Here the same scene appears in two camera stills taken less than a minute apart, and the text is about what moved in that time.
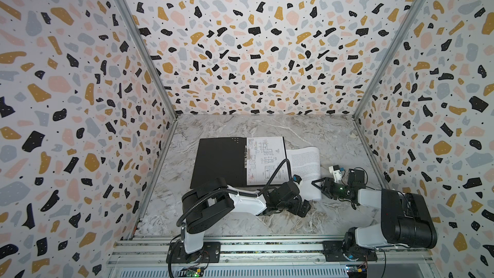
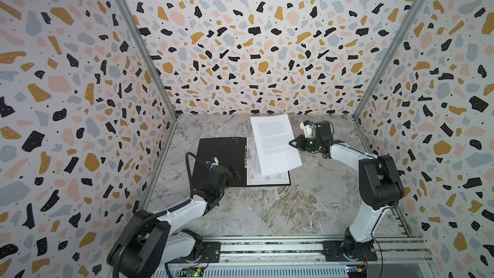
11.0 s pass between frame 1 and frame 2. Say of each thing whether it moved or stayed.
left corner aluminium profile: stayed
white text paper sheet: moved
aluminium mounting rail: stayed
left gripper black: moved
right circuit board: stayed
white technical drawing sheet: stayed
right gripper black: moved
